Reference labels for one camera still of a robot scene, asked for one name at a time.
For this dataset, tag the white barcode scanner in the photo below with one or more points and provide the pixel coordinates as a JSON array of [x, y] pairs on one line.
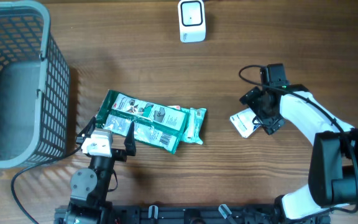
[[192, 21]]

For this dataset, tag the orange red snack packet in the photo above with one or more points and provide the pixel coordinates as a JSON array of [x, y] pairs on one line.
[[177, 107]]

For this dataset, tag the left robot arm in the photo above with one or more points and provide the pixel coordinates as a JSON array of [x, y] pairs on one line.
[[90, 186]]

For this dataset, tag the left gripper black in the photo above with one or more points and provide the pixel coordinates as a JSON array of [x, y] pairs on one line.
[[121, 155]]

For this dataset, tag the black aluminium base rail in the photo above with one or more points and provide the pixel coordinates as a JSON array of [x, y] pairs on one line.
[[197, 214]]

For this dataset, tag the grey plastic mesh basket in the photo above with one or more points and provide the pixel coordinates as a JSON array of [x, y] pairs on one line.
[[34, 87]]

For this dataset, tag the green 3M gloves package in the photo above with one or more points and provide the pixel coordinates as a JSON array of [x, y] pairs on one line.
[[156, 125]]

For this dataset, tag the white blue tissue packet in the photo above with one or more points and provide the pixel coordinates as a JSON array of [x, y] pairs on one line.
[[245, 122]]

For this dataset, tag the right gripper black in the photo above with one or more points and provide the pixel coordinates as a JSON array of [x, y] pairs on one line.
[[269, 124]]

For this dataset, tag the mint green wipes packet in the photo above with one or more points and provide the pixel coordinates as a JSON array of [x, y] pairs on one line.
[[193, 125]]

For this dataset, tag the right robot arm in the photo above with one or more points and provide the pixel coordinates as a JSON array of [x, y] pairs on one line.
[[333, 174]]

